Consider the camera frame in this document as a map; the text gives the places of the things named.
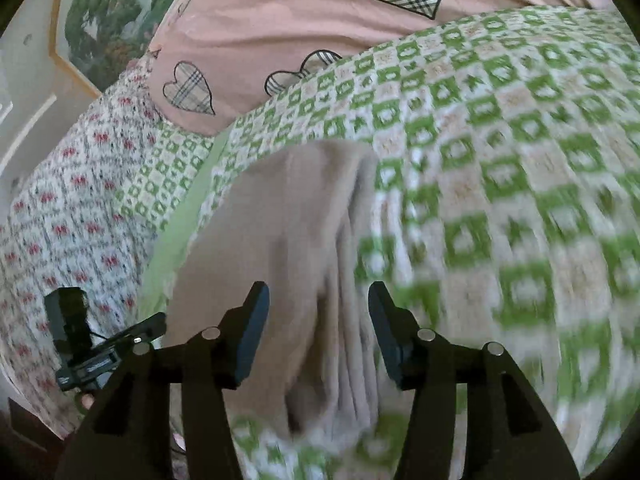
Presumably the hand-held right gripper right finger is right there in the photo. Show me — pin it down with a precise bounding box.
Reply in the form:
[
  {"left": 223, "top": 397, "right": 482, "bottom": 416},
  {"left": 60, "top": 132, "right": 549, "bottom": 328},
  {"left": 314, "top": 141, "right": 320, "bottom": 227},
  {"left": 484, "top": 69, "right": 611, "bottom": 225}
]
[{"left": 368, "top": 281, "right": 581, "bottom": 480}]

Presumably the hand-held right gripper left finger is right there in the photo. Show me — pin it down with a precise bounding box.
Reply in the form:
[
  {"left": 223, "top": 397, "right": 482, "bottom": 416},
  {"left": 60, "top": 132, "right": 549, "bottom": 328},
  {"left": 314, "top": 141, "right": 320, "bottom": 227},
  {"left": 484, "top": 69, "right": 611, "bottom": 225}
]
[{"left": 54, "top": 281, "right": 271, "bottom": 480}]

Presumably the pink pillow with plaid hearts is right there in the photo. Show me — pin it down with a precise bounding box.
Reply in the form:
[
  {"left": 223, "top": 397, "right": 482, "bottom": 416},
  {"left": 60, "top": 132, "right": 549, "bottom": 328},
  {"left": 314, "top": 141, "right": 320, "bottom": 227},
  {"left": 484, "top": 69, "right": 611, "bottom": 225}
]
[{"left": 147, "top": 0, "right": 617, "bottom": 137}]

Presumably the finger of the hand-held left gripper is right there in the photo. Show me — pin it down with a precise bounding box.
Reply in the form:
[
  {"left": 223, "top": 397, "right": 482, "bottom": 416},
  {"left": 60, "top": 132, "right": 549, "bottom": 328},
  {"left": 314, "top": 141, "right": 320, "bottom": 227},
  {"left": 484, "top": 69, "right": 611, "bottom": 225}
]
[{"left": 97, "top": 312, "right": 167, "bottom": 348}]

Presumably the green checked blanket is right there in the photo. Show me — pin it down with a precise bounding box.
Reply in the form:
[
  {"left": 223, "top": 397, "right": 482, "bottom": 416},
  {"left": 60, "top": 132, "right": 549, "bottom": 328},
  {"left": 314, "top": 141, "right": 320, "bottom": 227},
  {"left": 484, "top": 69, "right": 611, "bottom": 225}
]
[{"left": 115, "top": 5, "right": 640, "bottom": 480}]

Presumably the framed landscape wall picture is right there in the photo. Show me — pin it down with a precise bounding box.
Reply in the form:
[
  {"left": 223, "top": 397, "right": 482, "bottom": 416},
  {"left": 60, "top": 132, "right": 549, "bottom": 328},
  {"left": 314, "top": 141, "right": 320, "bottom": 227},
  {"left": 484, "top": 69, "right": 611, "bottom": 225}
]
[{"left": 49, "top": 0, "right": 202, "bottom": 100}]

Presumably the white floral quilt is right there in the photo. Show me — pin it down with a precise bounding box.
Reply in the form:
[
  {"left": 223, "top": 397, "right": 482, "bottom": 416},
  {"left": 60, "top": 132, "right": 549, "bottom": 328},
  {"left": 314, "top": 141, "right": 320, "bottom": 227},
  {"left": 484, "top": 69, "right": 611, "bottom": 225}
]
[{"left": 0, "top": 57, "right": 217, "bottom": 442}]

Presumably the beige knitted sweater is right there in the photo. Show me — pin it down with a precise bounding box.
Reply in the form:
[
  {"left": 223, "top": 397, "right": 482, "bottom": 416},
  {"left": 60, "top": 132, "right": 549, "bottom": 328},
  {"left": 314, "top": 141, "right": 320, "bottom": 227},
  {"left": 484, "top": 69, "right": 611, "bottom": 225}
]
[{"left": 165, "top": 140, "right": 397, "bottom": 442}]

